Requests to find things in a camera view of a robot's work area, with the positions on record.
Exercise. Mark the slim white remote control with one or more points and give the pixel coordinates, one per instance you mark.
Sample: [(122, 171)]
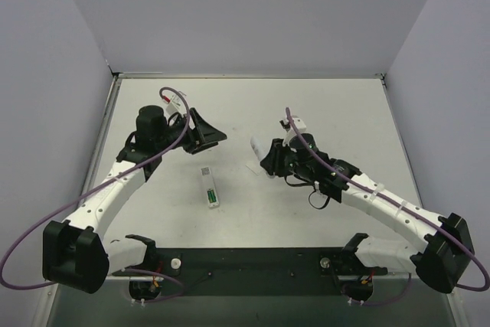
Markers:
[(209, 187)]

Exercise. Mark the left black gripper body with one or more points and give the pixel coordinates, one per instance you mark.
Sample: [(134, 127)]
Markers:
[(196, 132)]

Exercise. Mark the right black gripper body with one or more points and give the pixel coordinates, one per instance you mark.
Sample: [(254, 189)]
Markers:
[(279, 159)]

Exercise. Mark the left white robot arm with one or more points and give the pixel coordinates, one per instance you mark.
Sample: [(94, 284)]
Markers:
[(74, 253)]

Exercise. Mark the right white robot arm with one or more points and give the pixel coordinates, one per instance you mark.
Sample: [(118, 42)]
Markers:
[(436, 248)]

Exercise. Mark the slim remote battery cover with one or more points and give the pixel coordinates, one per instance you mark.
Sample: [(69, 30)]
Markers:
[(253, 168)]

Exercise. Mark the wide white remote with display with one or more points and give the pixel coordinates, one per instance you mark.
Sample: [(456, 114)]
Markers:
[(260, 153)]

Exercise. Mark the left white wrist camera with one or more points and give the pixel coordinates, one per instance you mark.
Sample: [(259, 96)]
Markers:
[(173, 103)]

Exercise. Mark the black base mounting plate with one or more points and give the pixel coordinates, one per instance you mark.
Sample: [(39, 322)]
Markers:
[(280, 271)]

